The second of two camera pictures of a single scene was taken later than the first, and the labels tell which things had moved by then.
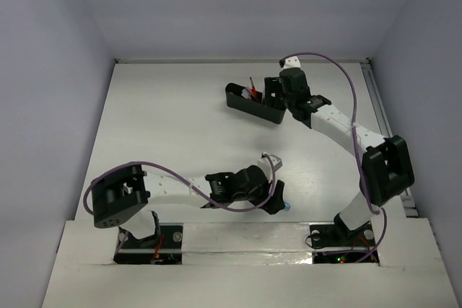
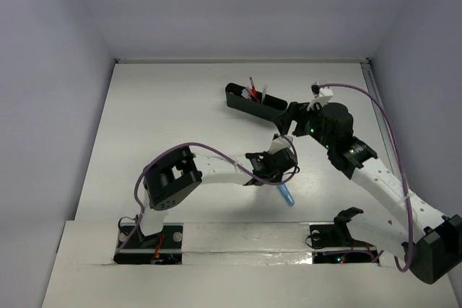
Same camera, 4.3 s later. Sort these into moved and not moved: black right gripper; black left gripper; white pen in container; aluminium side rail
Moved: black right gripper; black left gripper
Not moved: aluminium side rail; white pen in container
